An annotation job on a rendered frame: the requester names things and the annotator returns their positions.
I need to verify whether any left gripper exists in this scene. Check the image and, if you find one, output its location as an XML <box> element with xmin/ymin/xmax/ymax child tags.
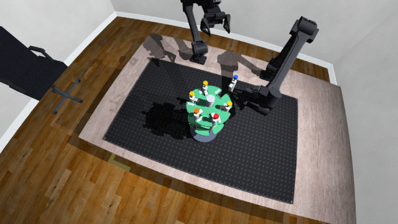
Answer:
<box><xmin>228</xmin><ymin>87</ymin><xmax>253</xmax><ymax>111</ymax></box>

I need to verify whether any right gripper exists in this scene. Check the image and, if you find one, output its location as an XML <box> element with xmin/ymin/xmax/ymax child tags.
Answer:
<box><xmin>200</xmin><ymin>12</ymin><xmax>231</xmax><ymax>36</ymax></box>

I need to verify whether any white pipette with blue button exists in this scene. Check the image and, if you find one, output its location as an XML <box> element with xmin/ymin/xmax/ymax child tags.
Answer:
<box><xmin>228</xmin><ymin>75</ymin><xmax>238</xmax><ymax>91</ymax></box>

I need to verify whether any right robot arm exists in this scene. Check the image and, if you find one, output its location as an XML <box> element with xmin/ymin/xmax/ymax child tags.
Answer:
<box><xmin>180</xmin><ymin>0</ymin><xmax>221</xmax><ymax>65</ymax></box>

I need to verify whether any white pipette with yellow button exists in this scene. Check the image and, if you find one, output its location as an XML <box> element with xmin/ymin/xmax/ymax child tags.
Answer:
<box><xmin>220</xmin><ymin>101</ymin><xmax>232</xmax><ymax>112</ymax></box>

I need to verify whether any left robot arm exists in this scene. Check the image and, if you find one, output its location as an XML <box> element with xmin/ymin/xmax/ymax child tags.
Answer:
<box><xmin>246</xmin><ymin>16</ymin><xmax>319</xmax><ymax>116</ymax></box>

